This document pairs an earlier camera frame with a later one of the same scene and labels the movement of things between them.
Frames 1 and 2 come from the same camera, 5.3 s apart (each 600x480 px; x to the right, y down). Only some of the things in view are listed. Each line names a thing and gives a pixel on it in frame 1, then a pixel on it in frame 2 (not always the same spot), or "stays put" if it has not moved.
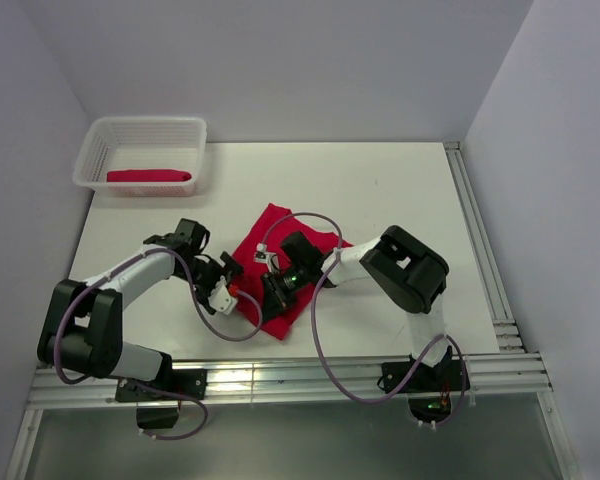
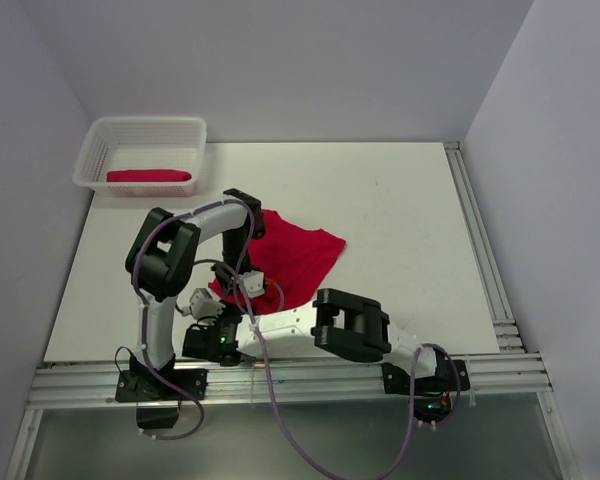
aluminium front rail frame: x=514 y=379 stays put
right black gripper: x=276 y=299 -> x=226 y=309
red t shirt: x=269 y=230 stays put
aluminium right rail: x=507 y=332 stays put
